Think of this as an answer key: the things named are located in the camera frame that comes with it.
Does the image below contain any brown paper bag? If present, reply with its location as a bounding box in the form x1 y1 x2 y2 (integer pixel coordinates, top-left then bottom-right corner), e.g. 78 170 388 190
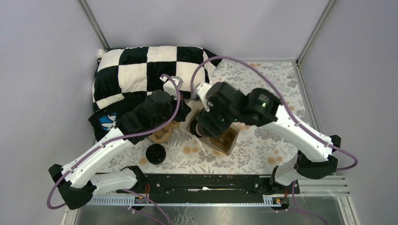
180 100 240 156

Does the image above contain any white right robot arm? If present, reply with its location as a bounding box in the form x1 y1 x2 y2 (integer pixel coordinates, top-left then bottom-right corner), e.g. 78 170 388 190
190 82 338 193

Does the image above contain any black paper coffee cup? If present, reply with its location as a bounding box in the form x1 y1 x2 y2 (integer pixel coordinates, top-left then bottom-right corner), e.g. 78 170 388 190
190 120 203 137

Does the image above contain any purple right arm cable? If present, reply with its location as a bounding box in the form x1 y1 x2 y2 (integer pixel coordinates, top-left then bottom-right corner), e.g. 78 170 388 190
190 56 359 225

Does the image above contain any floral table mat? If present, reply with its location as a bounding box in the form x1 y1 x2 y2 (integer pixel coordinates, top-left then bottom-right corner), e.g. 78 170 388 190
93 61 318 175

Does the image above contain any brown cardboard cup carrier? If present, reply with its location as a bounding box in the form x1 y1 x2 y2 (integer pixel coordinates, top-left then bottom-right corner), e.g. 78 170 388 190
149 120 180 144

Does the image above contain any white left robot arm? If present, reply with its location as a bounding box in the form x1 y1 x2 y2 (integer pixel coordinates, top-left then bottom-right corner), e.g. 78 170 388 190
46 74 183 210

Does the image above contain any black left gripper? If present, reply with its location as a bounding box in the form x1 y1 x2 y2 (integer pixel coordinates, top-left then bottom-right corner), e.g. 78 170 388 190
153 91 192 129

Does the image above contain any black white checkered pillow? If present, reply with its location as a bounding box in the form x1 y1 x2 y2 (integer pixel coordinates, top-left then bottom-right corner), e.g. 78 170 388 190
92 46 216 112

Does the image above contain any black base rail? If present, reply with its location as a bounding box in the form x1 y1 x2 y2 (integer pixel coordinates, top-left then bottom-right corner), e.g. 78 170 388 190
131 173 300 204

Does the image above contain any stack of black lids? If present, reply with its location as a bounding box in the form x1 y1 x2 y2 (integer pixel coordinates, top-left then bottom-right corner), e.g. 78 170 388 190
145 144 166 165

